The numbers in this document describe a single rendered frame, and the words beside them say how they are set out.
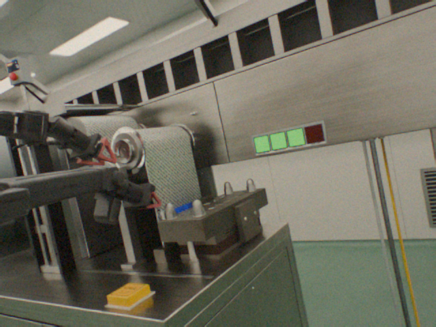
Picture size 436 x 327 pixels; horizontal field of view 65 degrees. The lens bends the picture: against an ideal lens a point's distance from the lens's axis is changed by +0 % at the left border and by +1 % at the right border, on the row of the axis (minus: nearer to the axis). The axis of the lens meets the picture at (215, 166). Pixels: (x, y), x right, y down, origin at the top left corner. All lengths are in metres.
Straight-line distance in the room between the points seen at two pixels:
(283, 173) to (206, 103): 2.51
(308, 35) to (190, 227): 0.72
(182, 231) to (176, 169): 0.27
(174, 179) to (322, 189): 2.62
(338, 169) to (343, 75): 2.49
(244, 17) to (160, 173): 0.58
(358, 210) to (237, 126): 2.51
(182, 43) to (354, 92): 0.65
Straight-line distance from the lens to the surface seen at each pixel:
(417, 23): 1.08
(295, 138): 1.13
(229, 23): 1.26
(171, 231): 0.98
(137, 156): 1.05
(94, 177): 0.81
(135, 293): 0.83
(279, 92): 1.15
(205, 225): 0.92
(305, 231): 3.79
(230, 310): 0.92
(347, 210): 3.60
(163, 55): 1.42
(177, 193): 1.14
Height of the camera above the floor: 1.20
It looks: 3 degrees down
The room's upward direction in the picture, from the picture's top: 12 degrees counter-clockwise
